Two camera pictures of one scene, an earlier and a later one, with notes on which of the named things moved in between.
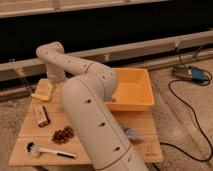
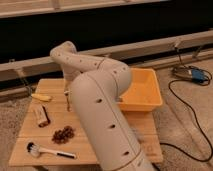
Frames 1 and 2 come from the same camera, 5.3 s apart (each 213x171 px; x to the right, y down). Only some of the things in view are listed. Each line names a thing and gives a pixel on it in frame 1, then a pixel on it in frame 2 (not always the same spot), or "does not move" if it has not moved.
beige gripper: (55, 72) → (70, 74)
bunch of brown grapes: (61, 136) does not move
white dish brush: (34, 150) does not move
